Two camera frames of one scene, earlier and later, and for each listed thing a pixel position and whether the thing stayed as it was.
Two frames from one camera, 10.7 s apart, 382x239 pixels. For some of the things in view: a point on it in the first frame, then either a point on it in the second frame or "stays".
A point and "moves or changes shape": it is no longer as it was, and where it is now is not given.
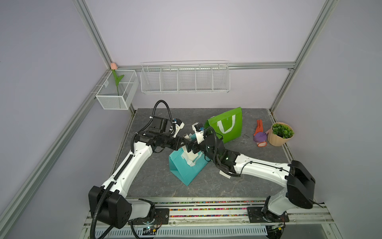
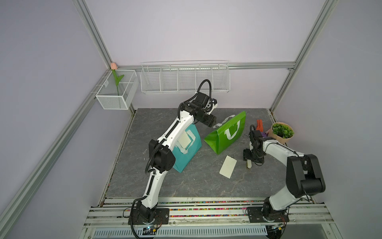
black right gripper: (194, 145) -> (245, 154)
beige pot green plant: (280, 134) stays
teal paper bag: (180, 166) moves or changes shape
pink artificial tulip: (114, 66) stays
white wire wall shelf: (185, 76) stays
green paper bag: (228, 124) moves or changes shape
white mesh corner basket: (119, 89) stays
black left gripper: (176, 145) -> (210, 122)
